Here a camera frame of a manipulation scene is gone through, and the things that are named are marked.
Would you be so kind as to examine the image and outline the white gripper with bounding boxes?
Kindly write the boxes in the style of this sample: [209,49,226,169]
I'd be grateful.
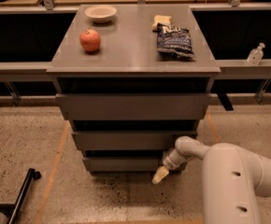
[152,149,187,184]

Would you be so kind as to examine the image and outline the grey bottom drawer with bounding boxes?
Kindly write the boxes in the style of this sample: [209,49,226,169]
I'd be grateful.
[83,157,162,172]

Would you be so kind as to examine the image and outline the grey drawer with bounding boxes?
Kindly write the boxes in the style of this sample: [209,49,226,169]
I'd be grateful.
[56,93,210,120]
[72,132,196,150]
[83,157,162,172]

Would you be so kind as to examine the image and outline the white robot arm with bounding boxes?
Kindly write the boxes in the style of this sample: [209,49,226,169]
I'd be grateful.
[152,136,271,224]

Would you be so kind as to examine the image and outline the grey middle drawer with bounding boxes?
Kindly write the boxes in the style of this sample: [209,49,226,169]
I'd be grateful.
[72,132,196,150]

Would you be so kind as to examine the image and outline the grey drawer cabinet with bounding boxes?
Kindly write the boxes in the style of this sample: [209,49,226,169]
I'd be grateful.
[47,5,220,161]

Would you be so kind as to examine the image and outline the grey top drawer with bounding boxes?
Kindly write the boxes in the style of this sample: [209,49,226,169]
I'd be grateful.
[56,93,210,120]

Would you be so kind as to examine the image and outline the blue chip bag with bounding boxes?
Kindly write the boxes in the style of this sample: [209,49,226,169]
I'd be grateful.
[156,23,194,58]

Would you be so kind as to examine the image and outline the clear sanitizer bottle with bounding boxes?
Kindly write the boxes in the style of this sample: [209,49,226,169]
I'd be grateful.
[247,43,265,65]

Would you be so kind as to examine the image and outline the red apple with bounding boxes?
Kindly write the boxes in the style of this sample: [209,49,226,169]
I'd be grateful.
[79,29,101,52]

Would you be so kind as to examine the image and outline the yellow sponge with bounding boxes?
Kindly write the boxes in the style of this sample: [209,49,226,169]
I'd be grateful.
[152,15,172,32]

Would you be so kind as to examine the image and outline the black stand leg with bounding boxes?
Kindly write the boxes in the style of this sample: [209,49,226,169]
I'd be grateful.
[0,168,41,224]

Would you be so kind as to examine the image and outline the white bowl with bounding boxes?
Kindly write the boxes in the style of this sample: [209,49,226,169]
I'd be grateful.
[84,5,117,23]

